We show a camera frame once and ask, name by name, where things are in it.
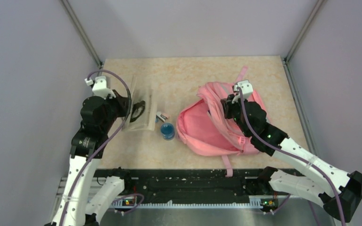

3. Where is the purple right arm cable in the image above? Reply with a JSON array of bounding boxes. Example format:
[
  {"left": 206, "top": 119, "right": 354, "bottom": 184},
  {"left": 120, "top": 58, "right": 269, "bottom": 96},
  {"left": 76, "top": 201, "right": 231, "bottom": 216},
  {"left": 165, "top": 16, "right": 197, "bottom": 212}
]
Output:
[{"left": 235, "top": 87, "right": 347, "bottom": 226}]

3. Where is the white mini stapler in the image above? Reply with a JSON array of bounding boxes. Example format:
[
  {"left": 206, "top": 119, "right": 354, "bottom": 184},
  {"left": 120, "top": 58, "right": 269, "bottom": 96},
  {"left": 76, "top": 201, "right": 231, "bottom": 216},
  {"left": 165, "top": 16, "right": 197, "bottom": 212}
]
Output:
[{"left": 156, "top": 111, "right": 169, "bottom": 122}]

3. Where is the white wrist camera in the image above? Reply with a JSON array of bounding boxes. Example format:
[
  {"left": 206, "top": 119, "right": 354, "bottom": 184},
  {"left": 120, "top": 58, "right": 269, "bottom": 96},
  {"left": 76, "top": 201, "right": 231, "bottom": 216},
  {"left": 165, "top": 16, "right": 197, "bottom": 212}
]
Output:
[
  {"left": 84, "top": 75, "right": 115, "bottom": 99},
  {"left": 232, "top": 80, "right": 254, "bottom": 103}
]

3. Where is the blue round lidded container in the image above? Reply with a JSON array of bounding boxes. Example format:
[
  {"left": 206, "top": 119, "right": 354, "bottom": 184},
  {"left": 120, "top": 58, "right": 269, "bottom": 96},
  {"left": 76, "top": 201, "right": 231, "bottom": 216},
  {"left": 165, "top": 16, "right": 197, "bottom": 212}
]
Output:
[{"left": 160, "top": 122, "right": 175, "bottom": 140}]

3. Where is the aluminium corner post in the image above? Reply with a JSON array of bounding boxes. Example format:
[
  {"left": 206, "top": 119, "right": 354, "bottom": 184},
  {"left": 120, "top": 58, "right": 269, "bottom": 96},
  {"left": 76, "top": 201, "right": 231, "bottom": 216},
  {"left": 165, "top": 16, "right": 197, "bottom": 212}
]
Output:
[
  {"left": 59, "top": 0, "right": 103, "bottom": 68},
  {"left": 284, "top": 0, "right": 327, "bottom": 65}
]

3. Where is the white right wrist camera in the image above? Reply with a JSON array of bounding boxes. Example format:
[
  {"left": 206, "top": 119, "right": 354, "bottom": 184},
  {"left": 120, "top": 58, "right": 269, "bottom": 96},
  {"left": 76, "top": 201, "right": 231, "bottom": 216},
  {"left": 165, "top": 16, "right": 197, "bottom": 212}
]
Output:
[{"left": 232, "top": 80, "right": 254, "bottom": 103}]

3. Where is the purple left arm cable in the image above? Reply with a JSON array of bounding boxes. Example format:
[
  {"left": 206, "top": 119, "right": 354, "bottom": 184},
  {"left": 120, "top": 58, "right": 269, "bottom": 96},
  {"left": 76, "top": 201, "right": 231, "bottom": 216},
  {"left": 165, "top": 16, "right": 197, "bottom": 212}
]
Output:
[{"left": 58, "top": 69, "right": 145, "bottom": 226}]

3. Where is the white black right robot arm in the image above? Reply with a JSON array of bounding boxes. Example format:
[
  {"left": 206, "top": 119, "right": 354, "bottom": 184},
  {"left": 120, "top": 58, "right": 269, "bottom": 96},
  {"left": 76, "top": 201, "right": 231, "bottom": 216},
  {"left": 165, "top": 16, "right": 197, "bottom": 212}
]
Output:
[{"left": 221, "top": 94, "right": 362, "bottom": 225}]

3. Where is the right aluminium corner post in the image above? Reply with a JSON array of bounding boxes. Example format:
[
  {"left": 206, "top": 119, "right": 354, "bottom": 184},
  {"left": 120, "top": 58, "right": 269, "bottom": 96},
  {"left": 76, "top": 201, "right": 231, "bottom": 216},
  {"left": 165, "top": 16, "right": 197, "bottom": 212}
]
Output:
[{"left": 284, "top": 0, "right": 327, "bottom": 65}]

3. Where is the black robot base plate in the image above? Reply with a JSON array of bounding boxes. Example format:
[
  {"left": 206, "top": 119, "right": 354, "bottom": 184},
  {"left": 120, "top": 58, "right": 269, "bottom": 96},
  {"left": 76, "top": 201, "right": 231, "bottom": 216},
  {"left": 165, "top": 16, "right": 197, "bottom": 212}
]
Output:
[{"left": 94, "top": 169, "right": 282, "bottom": 204}]

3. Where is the left aluminium corner post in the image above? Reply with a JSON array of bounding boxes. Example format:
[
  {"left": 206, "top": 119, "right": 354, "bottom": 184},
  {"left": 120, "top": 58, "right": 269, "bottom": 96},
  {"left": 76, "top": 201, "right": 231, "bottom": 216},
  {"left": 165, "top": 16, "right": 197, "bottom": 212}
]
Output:
[{"left": 59, "top": 0, "right": 103, "bottom": 68}]

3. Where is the blue paperback book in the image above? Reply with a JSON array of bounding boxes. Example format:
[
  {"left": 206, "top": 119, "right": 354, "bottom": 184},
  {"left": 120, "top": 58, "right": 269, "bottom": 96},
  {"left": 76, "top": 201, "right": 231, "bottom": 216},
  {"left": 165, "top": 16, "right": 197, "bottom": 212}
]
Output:
[{"left": 122, "top": 76, "right": 157, "bottom": 132}]

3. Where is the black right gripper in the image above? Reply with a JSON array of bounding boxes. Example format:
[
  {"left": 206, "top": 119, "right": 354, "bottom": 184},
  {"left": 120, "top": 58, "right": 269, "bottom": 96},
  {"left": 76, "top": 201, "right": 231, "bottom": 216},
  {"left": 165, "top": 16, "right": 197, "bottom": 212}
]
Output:
[{"left": 222, "top": 93, "right": 252, "bottom": 137}]

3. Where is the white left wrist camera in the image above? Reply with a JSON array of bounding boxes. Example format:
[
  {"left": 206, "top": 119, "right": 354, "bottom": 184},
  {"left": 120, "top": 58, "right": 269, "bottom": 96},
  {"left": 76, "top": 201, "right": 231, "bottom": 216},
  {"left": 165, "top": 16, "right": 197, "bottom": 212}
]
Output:
[{"left": 84, "top": 75, "right": 115, "bottom": 99}]

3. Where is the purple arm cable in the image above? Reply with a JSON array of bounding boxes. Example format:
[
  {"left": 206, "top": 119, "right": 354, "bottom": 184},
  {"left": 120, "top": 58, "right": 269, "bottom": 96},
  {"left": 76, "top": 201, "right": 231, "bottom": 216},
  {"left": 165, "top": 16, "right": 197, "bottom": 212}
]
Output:
[
  {"left": 58, "top": 69, "right": 145, "bottom": 226},
  {"left": 235, "top": 87, "right": 347, "bottom": 226}
]

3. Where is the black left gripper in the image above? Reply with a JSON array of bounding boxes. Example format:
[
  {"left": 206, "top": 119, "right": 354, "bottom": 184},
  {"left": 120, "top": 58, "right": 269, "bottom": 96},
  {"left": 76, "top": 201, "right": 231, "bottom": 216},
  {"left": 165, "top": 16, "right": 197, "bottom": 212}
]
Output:
[{"left": 102, "top": 88, "right": 131, "bottom": 131}]

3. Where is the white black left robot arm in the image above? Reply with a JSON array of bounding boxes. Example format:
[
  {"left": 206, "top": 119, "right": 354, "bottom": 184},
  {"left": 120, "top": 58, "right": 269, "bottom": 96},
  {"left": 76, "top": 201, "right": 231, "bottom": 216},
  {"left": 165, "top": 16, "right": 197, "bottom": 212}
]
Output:
[{"left": 48, "top": 90, "right": 132, "bottom": 226}]

